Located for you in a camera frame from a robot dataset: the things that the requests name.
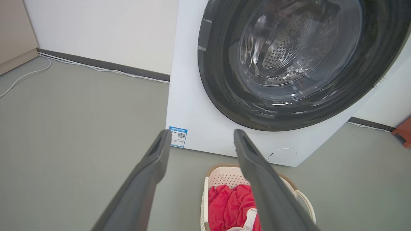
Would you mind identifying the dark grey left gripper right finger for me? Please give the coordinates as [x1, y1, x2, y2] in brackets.
[234, 129, 321, 231]

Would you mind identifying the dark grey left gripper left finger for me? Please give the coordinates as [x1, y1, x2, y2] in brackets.
[92, 129, 172, 231]

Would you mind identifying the cream perforated laundry basket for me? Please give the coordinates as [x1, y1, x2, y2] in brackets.
[201, 164, 317, 231]

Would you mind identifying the white garment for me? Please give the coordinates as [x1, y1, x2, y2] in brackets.
[228, 208, 259, 231]

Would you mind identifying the red garment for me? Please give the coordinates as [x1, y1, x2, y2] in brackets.
[208, 184, 262, 231]

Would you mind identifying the blue bordered energy label sticker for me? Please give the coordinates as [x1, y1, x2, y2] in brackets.
[169, 126, 188, 148]

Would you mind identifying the white front-load washing machine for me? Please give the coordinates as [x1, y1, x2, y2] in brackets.
[165, 0, 411, 167]

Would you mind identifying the round dark washing machine door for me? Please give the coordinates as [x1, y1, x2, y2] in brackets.
[197, 0, 411, 131]

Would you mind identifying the red orange box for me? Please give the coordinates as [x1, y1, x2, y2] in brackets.
[391, 117, 411, 148]

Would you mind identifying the beige cabinet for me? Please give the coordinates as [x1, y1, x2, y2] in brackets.
[0, 0, 39, 76]

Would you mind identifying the thin white floor cable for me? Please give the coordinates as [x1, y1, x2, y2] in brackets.
[0, 53, 391, 133]

